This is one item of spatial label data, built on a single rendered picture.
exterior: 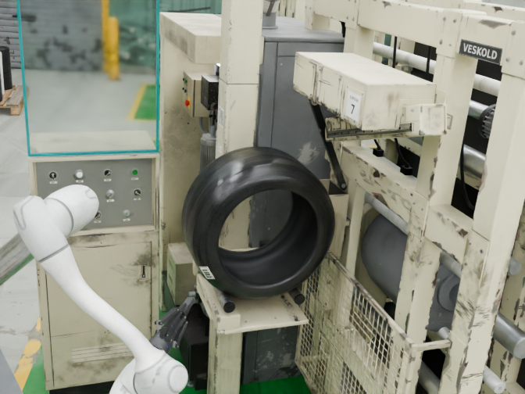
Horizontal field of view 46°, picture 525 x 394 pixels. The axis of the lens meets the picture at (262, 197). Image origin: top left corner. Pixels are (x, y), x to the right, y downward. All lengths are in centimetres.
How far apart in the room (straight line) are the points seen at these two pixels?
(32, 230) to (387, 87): 113
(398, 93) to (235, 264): 102
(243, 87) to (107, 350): 150
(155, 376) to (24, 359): 192
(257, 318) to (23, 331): 184
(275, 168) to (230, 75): 44
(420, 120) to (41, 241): 116
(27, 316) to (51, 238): 220
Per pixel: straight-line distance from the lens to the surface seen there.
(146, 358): 187
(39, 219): 191
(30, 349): 378
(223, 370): 298
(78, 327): 314
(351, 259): 283
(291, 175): 220
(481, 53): 199
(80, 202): 202
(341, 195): 265
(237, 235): 263
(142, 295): 308
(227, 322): 237
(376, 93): 194
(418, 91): 201
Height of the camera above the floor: 212
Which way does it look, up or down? 21 degrees down
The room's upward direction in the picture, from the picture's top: 4 degrees clockwise
